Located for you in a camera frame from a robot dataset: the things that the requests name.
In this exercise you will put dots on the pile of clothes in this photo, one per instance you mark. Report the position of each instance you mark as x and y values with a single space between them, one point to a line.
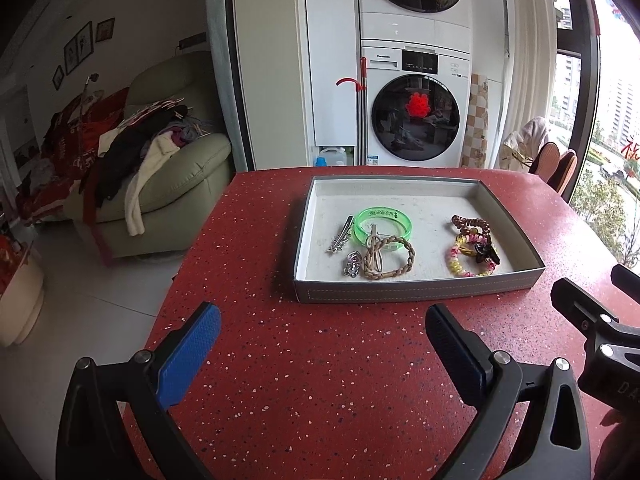
125 160

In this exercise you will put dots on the white curtain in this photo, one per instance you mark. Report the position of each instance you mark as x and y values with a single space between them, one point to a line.
530 35

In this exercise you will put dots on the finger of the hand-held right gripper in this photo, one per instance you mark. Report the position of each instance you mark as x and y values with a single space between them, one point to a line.
575 302
627 277

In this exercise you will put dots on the white round ottoman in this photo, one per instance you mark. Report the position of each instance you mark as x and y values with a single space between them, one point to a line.
20 300

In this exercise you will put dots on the red blanket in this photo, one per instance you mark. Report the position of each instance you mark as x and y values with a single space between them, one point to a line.
70 145

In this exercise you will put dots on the white dryer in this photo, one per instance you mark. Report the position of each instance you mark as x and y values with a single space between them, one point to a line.
415 25

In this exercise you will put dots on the black claw hair clip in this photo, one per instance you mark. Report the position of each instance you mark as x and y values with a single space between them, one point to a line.
484 254

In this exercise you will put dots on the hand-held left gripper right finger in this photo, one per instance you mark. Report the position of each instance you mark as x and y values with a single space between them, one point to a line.
450 345

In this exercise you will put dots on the black wall socket strip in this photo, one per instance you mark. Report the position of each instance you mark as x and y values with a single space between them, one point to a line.
192 41

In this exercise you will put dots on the small picture frame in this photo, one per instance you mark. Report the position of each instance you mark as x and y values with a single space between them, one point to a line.
58 77
105 30

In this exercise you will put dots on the red window lettering decal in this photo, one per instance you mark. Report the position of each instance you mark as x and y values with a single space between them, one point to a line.
631 147

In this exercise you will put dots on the pale green sofa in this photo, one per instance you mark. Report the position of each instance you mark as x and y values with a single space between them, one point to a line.
200 170

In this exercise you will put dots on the white washing machine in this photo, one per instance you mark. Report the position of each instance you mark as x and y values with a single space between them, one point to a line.
415 125

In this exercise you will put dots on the clear plastic jug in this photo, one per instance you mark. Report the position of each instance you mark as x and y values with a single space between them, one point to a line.
334 155

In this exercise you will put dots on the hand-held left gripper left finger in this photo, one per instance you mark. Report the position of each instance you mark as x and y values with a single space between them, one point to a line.
192 355

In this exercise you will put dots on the silver metal hair clip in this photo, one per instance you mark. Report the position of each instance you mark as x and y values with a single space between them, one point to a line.
341 237

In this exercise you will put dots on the blue capped detergent bottle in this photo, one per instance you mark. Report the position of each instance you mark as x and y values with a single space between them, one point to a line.
320 161

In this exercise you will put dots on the person's right hand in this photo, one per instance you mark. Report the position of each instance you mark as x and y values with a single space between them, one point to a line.
612 416

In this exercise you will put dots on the grey jewelry tray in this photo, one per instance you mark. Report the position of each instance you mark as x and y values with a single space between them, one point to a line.
425 210

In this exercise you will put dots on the beige draped cloth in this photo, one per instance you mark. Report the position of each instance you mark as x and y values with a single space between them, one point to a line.
532 132

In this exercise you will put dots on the tall picture frame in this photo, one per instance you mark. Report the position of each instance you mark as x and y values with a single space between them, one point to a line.
71 55
85 40

